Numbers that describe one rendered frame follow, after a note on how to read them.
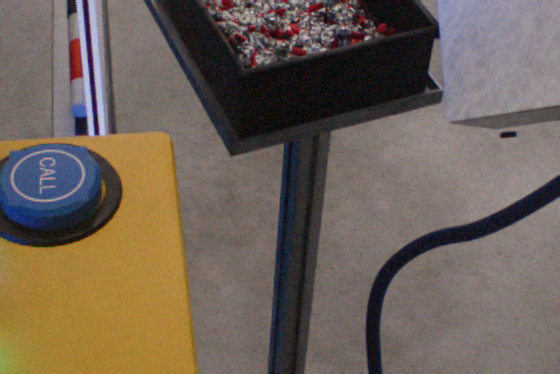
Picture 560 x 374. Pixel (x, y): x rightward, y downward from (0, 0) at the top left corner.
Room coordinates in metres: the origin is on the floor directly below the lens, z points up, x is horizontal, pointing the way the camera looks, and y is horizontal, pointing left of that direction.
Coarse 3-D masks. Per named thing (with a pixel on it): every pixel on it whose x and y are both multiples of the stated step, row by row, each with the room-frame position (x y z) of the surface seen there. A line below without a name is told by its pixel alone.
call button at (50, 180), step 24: (48, 144) 0.32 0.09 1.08; (0, 168) 0.30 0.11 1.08; (24, 168) 0.30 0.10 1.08; (48, 168) 0.30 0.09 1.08; (72, 168) 0.30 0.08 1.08; (96, 168) 0.31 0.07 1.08; (0, 192) 0.29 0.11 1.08; (24, 192) 0.29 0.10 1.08; (48, 192) 0.29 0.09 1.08; (72, 192) 0.29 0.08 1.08; (96, 192) 0.29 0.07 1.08; (24, 216) 0.28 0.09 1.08; (48, 216) 0.28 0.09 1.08; (72, 216) 0.28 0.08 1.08
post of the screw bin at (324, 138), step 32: (288, 160) 0.68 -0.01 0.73; (320, 160) 0.68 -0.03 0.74; (288, 192) 0.68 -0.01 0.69; (320, 192) 0.68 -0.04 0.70; (288, 224) 0.67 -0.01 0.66; (320, 224) 0.68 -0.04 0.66; (288, 256) 0.67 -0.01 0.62; (288, 288) 0.67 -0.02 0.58; (288, 320) 0.67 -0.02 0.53; (288, 352) 0.67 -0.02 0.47
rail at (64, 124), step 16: (64, 0) 0.71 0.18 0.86; (96, 0) 0.71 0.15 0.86; (64, 16) 0.69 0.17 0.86; (96, 16) 0.69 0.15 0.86; (64, 32) 0.67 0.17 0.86; (64, 48) 0.65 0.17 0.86; (64, 64) 0.63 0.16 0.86; (64, 80) 0.61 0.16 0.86; (64, 96) 0.60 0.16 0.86; (64, 112) 0.58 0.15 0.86; (64, 128) 0.56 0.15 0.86; (80, 128) 0.58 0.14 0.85
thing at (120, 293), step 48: (0, 144) 0.33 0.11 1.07; (96, 144) 0.33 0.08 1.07; (144, 144) 0.33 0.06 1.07; (144, 192) 0.30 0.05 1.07; (0, 240) 0.27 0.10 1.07; (48, 240) 0.27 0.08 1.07; (96, 240) 0.28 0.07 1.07; (144, 240) 0.28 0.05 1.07; (0, 288) 0.25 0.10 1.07; (48, 288) 0.25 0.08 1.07; (96, 288) 0.25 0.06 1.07; (144, 288) 0.26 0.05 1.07; (0, 336) 0.23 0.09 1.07; (48, 336) 0.23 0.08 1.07; (96, 336) 0.23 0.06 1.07; (144, 336) 0.23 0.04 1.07; (192, 336) 0.24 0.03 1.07
